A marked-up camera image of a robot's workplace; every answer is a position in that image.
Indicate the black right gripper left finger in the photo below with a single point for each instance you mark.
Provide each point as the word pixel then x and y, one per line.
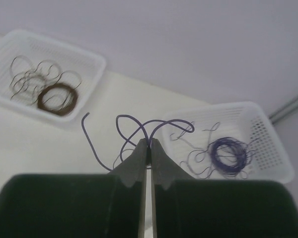
pixel 108 205

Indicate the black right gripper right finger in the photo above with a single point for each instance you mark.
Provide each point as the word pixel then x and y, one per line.
pixel 185 207

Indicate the white rectangular basket right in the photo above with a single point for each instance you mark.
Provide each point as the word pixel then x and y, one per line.
pixel 227 141

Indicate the white rectangular basket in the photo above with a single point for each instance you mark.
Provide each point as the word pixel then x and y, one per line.
pixel 227 141
pixel 46 79

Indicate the white rectangular basket left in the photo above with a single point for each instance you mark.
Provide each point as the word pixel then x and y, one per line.
pixel 46 79

